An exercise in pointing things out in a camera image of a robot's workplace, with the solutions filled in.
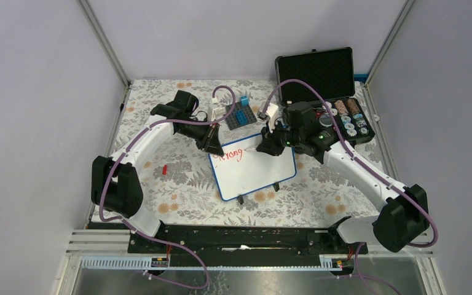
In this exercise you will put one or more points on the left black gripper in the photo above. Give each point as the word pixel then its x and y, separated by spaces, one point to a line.
pixel 212 144

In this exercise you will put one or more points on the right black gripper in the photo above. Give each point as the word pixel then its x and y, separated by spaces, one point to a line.
pixel 268 144

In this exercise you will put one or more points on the blue framed whiteboard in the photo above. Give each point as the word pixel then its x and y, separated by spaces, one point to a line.
pixel 239 173

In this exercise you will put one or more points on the black poker chip case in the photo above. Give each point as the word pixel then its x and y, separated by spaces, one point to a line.
pixel 331 74

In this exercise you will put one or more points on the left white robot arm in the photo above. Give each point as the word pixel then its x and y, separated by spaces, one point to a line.
pixel 115 183

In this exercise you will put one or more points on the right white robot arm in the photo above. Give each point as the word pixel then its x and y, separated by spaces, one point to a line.
pixel 402 210

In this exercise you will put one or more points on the floral table mat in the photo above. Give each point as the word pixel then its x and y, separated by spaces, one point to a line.
pixel 182 185

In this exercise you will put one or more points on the grey lego baseplate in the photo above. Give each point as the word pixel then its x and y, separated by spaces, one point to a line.
pixel 241 116

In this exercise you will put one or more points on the blue lego brick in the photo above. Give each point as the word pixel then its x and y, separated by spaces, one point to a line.
pixel 244 100

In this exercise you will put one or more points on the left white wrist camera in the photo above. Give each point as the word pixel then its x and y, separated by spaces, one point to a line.
pixel 216 109

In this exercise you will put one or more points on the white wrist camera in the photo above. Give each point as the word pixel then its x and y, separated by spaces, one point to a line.
pixel 216 109
pixel 269 113

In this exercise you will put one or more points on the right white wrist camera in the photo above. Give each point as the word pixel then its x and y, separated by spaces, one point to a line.
pixel 269 113

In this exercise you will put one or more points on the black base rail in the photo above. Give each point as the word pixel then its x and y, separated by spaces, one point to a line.
pixel 224 246

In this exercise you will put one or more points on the blue corner bracket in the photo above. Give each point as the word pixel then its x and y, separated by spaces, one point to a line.
pixel 362 78

